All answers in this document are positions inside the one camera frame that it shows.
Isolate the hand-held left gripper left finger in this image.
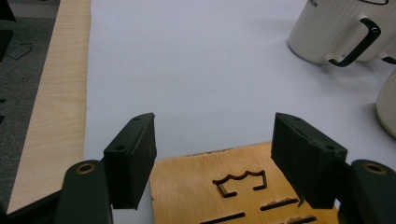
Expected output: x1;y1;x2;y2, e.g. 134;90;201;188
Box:
103;112;158;210

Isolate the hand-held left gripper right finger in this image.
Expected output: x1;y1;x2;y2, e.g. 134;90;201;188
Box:
270;112;348;210

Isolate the wooden coaster with cutout pattern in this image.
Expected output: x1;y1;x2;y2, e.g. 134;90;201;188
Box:
148;142;340;224

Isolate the cream mug with black handle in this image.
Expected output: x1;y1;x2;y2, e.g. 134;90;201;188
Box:
288;0;382;68

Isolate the cream ceramic bowl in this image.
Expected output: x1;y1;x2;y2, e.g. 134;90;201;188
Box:
375;69;396;139

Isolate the white table mat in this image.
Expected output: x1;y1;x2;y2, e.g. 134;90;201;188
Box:
83;0;396;224

